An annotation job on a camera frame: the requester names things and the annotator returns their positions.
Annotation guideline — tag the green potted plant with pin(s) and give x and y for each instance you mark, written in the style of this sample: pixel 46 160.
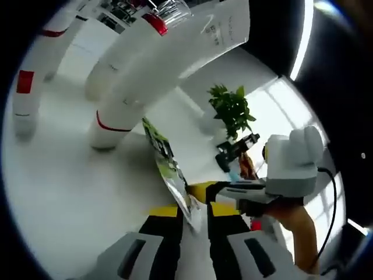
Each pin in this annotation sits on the green potted plant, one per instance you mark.
pixel 233 111

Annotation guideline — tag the large window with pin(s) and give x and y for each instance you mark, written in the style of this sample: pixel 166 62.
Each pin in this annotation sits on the large window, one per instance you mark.
pixel 285 111

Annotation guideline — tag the tall white skincare tube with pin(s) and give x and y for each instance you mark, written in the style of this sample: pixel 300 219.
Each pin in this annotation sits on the tall white skincare tube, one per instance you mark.
pixel 175 58

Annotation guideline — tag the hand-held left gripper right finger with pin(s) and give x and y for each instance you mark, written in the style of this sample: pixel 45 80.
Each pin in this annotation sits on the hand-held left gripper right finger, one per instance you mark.
pixel 234 251

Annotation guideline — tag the curved ceiling light strip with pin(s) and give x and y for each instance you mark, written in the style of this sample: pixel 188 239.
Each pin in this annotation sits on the curved ceiling light strip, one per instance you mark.
pixel 300 43

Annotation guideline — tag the white skincare bottle red neck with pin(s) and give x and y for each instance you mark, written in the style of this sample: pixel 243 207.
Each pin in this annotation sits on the white skincare bottle red neck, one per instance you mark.
pixel 119 65

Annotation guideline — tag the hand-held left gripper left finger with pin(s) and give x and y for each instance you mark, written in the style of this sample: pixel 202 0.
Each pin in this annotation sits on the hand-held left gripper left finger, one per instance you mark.
pixel 109 262

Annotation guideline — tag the light blue object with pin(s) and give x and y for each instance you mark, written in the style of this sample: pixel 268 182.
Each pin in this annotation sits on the light blue object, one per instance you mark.
pixel 234 175

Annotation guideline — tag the green skincare sachet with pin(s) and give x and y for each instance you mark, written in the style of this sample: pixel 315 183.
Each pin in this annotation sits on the green skincare sachet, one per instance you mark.
pixel 163 151

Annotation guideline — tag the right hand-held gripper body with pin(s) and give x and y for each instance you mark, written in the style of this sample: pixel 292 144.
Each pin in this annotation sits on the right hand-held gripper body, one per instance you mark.
pixel 294 169

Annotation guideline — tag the person's right hand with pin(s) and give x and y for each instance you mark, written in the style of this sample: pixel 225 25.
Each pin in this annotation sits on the person's right hand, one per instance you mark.
pixel 271 208

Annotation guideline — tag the brown snack bag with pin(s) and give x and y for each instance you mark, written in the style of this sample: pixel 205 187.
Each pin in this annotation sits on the brown snack bag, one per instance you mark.
pixel 247 164

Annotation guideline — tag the dark drink bottle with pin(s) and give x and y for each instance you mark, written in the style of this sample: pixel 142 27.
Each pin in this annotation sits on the dark drink bottle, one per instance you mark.
pixel 236 151

